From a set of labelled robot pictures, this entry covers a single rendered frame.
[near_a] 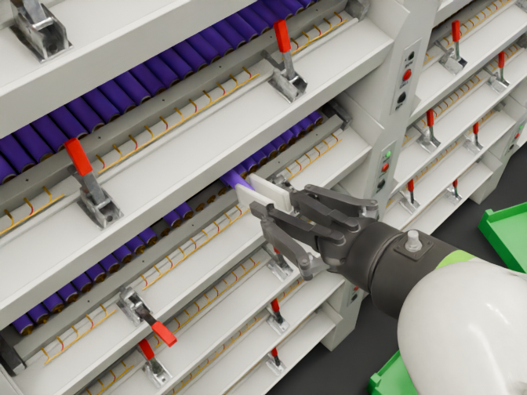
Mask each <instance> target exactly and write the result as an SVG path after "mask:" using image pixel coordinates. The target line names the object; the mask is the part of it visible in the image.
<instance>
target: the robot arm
mask: <svg viewBox="0 0 527 395"><path fill-rule="evenodd" d="M249 180H250V183H251V187H253V188H254V189H255V191H253V190H250V189H249V188H247V187H244V186H242V185H241V184H239V183H238V184H236V185H235V186H234V187H235V190H236V194H237V196H238V201H239V203H240V204H242V205H244V206H245V207H247V208H250V211H251V213H252V215H253V216H255V217H256V218H258V219H261V221H260V225H261V228H262V231H263V237H264V238H265V239H266V240H267V241H268V242H269V243H270V244H272V245H273V246H274V247H275V248H276V249H277V250H279V251H280V253H281V254H283V255H284V257H286V258H287V259H288V260H289V261H290V262H291V263H293V264H294V265H295V266H296V267H297V268H298V269H299V271H300V274H301V276H302V278H303V279H304V280H305V281H310V280H312V279H313V274H314V273H317V272H319V271H323V270H327V271H328V272H330V273H335V274H341V275H343V276H344V277H345V278H346V279H347V280H348V281H349V282H351V283H352V284H354V285H355V286H357V287H359V288H360V289H362V290H364V291H365V292H368V293H369V294H370V295H371V296H372V301H373V304H374V305H375V307H376V308H378V309H380V310H382V311H383V312H384V313H387V314H388V315H390V316H392V317H393V318H395V319H396V320H398V347H399V350H400V354H401V356H402V360H403V362H404V365H405V367H406V370H407V372H408V373H409V377H410V378H411V380H412V382H413V385H414V387H415V389H416V392H417V394H418V395H527V274H524V273H520V272H516V271H513V270H509V269H506V268H503V267H501V266H497V265H495V264H492V263H489V262H486V261H485V260H483V259H479V258H478V257H476V256H474V255H471V254H469V253H467V252H465V251H463V250H460V249H458V248H456V247H454V246H452V245H449V244H447V243H445V242H444V241H441V240H439V239H437V238H435V237H432V236H431V235H429V234H425V233H424V232H422V231H420V230H416V229H413V230H408V231H406V232H403V231H401V230H399V229H397V228H394V227H392V226H390V225H388V224H386V223H383V222H378V221H377V220H379V218H380V215H379V205H378V201H377V200H373V199H359V198H356V197H352V196H349V195H346V194H341V193H339V192H336V191H333V190H329V189H326V188H323V187H319V186H316V185H313V184H307V185H305V186H304V189H302V190H292V189H290V188H288V187H286V186H284V185H282V184H280V183H276V184H275V185H274V184H272V183H270V182H268V181H266V180H265V179H262V178H260V177H259V176H257V175H255V174H253V173H252V174H250V175H249ZM315 195H316V196H317V197H315ZM277 206H278V207H279V208H281V209H283V210H285V211H286V212H290V211H292V206H293V210H294V213H295V214H296V213H298V212H299V213H300V214H302V215H303V216H305V217H307V218H308V219H310V220H311V221H313V222H315V223H317V224H315V225H312V224H310V223H308V222H305V221H303V220H302V219H298V218H296V217H295V216H291V215H290V214H288V213H285V212H283V211H281V210H278V209H277ZM293 238H294V239H296V240H298V241H300V242H302V243H304V244H306V245H309V246H311V247H312V249H313V250H314V251H315V252H317V253H319V254H320V256H321V258H316V257H315V256H314V255H312V253H311V252H308V253H306V251H305V249H304V248H303V247H302V246H301V245H300V244H298V243H297V242H296V241H295V240H293Z"/></svg>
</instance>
